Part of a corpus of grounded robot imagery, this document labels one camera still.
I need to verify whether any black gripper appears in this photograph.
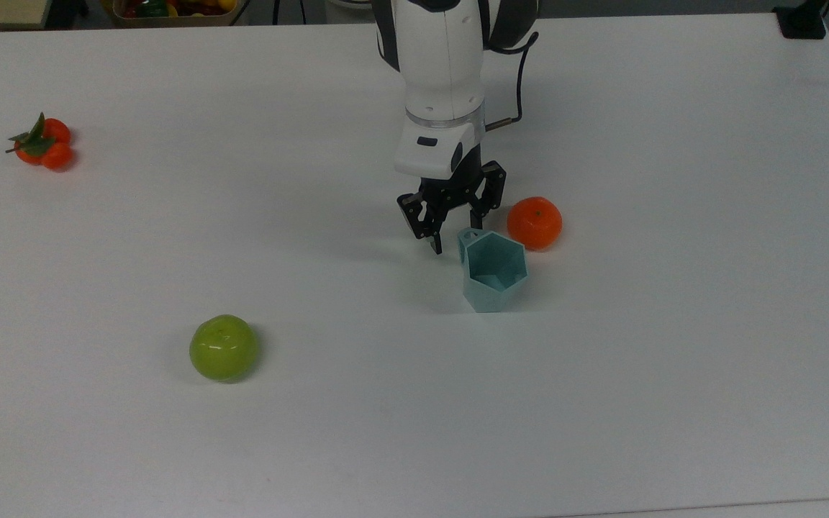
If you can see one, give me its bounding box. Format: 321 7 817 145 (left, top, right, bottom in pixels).
397 142 508 255

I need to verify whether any teal faceted mug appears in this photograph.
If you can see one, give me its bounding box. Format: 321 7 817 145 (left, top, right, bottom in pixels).
456 227 530 314

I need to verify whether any single orange tangerine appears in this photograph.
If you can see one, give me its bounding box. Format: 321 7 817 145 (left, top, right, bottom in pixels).
507 196 563 251

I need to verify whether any green apple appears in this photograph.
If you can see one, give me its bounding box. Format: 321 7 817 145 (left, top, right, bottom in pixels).
189 314 260 383

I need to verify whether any basket of toy fruit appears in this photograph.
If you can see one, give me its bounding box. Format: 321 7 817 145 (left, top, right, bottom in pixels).
101 0 244 28

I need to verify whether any black table clamp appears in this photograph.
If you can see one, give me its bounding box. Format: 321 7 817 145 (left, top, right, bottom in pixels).
773 0 829 40

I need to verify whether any small oranges cluster with leaves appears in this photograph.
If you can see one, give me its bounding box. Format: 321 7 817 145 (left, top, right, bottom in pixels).
5 112 75 171

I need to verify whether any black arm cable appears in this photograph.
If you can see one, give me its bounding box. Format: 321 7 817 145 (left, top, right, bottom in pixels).
485 30 539 132

